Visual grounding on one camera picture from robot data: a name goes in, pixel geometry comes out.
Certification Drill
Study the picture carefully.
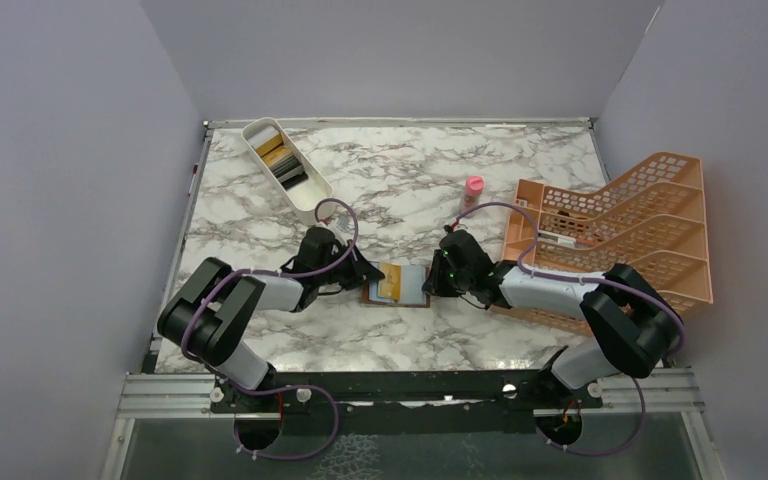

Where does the orange plastic file organizer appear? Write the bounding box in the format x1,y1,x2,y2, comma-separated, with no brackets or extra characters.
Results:
502,152,713,318

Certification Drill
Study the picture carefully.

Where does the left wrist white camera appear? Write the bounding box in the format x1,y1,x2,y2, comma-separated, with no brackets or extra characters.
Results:
321,218,354,246

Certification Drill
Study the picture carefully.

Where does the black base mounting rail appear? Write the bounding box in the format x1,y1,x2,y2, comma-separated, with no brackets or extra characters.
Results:
209,368,603,446

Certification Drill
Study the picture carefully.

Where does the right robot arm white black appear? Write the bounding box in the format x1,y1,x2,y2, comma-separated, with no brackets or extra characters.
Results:
423,230,686,407

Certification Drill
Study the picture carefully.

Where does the brown leather card holder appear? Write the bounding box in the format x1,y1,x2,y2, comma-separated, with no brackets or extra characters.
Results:
361,262,431,308

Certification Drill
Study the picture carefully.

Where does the purple cable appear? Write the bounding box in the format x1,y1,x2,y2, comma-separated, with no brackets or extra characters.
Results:
179,197,361,462
442,201,687,359

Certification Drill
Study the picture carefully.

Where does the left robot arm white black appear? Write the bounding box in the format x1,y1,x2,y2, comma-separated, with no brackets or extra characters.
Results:
156,226,385,411

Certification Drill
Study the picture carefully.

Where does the pink small bottle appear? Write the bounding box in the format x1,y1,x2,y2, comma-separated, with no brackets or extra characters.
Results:
460,176,485,215

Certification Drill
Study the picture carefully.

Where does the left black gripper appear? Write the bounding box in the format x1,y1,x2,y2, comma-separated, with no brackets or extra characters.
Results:
316,238,385,290

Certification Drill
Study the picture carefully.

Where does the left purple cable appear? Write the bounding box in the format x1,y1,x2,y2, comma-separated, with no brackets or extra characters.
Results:
179,197,361,462

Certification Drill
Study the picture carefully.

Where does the white oblong plastic tray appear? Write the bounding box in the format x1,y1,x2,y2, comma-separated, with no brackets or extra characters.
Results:
241,118,336,226

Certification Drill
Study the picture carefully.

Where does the stack of credit cards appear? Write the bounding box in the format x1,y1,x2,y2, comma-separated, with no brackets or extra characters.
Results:
248,126,309,190

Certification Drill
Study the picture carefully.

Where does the yellow gold credit card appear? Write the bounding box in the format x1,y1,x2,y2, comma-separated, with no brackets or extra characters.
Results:
377,262,402,301

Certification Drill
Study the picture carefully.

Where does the aluminium table frame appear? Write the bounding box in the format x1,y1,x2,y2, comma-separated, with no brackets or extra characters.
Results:
104,117,724,479

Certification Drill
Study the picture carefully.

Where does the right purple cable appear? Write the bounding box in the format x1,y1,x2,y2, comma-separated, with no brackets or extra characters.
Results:
442,201,687,359

